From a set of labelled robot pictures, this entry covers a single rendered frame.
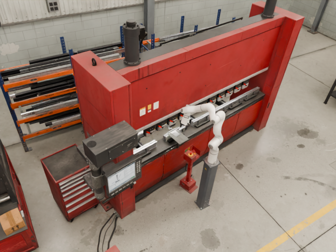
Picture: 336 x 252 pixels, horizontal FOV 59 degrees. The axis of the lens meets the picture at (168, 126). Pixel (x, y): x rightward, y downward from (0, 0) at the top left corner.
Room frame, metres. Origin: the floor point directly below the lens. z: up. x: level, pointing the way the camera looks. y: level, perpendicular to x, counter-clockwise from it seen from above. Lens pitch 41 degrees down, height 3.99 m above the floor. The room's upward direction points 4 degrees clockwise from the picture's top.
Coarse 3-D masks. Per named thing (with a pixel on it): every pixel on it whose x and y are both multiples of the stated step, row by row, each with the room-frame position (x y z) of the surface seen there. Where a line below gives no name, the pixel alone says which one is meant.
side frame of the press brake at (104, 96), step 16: (80, 64) 2.82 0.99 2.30; (80, 80) 2.87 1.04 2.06; (96, 80) 2.56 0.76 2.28; (112, 80) 2.55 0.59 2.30; (80, 96) 2.93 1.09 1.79; (96, 96) 2.59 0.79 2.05; (112, 96) 2.39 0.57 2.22; (128, 96) 2.51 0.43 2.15; (96, 112) 2.64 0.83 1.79; (112, 112) 2.37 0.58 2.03; (128, 112) 2.50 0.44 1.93; (96, 128) 2.68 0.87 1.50; (112, 160) 2.43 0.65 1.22; (128, 192) 2.46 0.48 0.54; (128, 208) 2.45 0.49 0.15
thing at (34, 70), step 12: (96, 48) 4.78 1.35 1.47; (108, 48) 4.86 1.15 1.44; (120, 48) 4.84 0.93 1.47; (36, 60) 4.22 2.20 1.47; (48, 60) 4.30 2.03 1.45; (60, 60) 4.29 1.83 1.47; (0, 72) 3.82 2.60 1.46; (12, 72) 3.89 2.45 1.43; (24, 72) 3.89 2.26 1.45; (36, 72) 3.88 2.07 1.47; (48, 72) 3.97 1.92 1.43
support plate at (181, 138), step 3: (177, 129) 3.32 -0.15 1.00; (180, 132) 3.26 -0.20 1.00; (171, 135) 3.18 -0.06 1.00; (180, 135) 3.20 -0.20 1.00; (183, 135) 3.20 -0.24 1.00; (174, 138) 3.12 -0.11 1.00; (177, 138) 3.13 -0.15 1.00; (180, 138) 3.13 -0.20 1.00; (183, 138) 3.14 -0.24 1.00; (186, 138) 3.14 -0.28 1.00; (177, 141) 3.06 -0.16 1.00; (180, 141) 3.07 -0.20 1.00; (183, 141) 3.07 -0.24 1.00
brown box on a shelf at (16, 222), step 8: (16, 208) 1.75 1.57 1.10; (0, 216) 1.65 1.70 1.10; (8, 216) 1.65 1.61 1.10; (16, 216) 1.66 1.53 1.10; (0, 224) 1.61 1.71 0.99; (8, 224) 1.56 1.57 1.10; (16, 224) 1.58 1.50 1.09; (24, 224) 1.62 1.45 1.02; (0, 232) 1.53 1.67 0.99; (8, 232) 1.51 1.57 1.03; (16, 232) 1.54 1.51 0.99; (0, 240) 1.44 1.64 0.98
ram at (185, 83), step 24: (240, 48) 4.06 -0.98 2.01; (264, 48) 4.50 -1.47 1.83; (168, 72) 3.14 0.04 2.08; (192, 72) 3.42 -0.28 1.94; (216, 72) 3.76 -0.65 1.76; (240, 72) 4.16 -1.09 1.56; (144, 96) 2.90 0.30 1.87; (168, 96) 3.16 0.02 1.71; (192, 96) 3.46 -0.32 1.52; (144, 120) 2.90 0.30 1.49
